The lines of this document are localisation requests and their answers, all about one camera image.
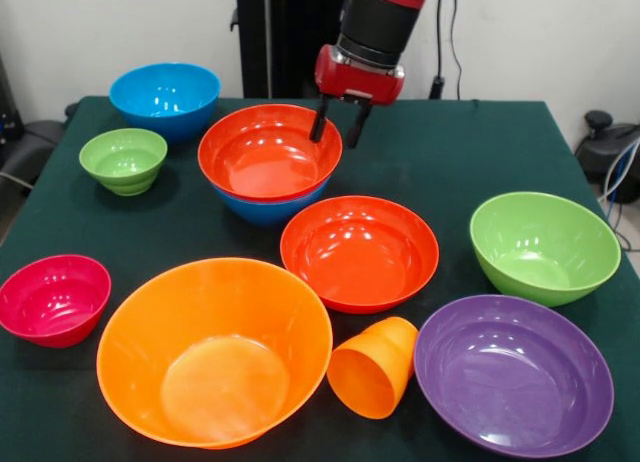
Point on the small green plastic bowl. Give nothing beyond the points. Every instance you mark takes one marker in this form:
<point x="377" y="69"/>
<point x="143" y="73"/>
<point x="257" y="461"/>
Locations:
<point x="122" y="182"/>

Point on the purple plastic bowl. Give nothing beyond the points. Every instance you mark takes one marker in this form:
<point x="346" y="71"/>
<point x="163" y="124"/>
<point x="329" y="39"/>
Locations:
<point x="512" y="377"/>

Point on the pink plastic bowl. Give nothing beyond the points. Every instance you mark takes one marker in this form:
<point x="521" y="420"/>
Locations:
<point x="55" y="302"/>

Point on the black wheeled base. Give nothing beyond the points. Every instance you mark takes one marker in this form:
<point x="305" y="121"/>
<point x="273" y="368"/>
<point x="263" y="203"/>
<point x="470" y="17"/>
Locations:
<point x="30" y="147"/>
<point x="600" y="152"/>

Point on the large orange plastic bowl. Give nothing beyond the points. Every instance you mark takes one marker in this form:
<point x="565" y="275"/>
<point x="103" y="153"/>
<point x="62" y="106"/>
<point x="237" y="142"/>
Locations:
<point x="215" y="332"/>

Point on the blue plastic bowl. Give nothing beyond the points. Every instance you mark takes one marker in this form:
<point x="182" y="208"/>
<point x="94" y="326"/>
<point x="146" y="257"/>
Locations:
<point x="165" y="117"/>
<point x="270" y="213"/>

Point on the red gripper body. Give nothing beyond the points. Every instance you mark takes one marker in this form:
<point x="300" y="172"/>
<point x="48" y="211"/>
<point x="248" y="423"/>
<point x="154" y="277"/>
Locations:
<point x="360" y="82"/>

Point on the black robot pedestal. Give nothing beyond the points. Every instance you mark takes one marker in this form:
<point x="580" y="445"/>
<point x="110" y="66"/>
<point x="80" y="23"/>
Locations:
<point x="290" y="32"/>

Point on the dark green tablecloth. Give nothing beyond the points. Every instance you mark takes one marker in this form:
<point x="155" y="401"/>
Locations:
<point x="450" y="157"/>

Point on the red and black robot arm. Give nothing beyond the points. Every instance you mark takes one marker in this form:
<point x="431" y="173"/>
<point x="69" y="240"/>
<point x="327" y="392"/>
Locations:
<point x="382" y="22"/>

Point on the orange plastic cup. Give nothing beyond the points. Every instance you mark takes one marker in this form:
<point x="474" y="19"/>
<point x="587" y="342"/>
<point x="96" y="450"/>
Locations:
<point x="370" y="377"/>

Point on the large green plastic bowl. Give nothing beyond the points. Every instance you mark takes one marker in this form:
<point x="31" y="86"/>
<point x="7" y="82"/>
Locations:
<point x="545" y="252"/>

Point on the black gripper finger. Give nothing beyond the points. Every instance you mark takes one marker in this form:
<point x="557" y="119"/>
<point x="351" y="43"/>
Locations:
<point x="359" y="127"/>
<point x="320" y="119"/>

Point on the red-orange plastic bowl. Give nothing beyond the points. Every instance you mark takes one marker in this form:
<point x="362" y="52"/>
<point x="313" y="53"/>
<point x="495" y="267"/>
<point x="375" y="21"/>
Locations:
<point x="265" y="162"/>
<point x="360" y="262"/>

